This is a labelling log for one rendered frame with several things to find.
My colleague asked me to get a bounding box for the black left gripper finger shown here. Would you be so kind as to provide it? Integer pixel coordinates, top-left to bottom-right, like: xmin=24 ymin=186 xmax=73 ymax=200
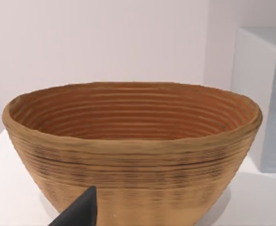
xmin=49 ymin=185 xmax=98 ymax=226

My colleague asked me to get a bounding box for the brown woven basket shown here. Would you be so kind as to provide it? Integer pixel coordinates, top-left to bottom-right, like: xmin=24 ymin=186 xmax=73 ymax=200
xmin=1 ymin=81 xmax=263 ymax=226

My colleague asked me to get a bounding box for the light blue rack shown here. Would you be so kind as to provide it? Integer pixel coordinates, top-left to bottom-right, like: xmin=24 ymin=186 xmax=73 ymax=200
xmin=260 ymin=48 xmax=276 ymax=173

